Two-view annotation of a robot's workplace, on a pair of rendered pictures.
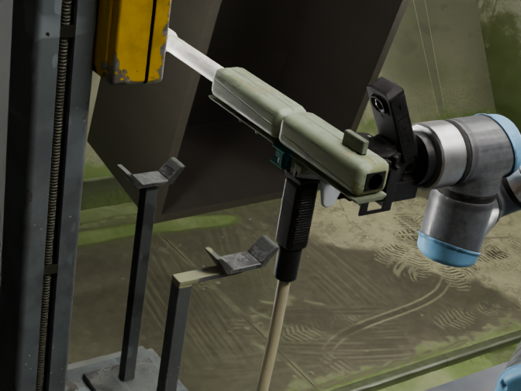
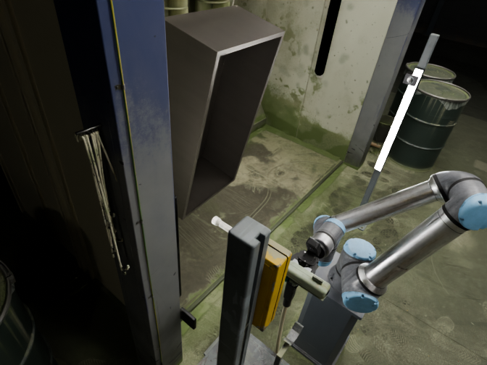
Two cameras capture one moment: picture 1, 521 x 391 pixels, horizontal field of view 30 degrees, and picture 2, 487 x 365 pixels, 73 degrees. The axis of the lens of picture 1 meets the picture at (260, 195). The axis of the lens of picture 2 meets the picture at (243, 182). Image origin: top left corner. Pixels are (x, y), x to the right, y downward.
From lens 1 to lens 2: 0.74 m
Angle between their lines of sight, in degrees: 19
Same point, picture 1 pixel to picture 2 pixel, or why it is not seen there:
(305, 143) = (297, 279)
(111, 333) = not seen: hidden behind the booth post
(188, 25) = (186, 159)
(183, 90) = (188, 180)
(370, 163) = (326, 288)
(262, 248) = (297, 327)
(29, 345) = not seen: outside the picture
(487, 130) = (336, 231)
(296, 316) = (228, 221)
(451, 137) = (329, 241)
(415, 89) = not seen: hidden behind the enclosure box
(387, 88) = (314, 244)
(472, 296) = (279, 193)
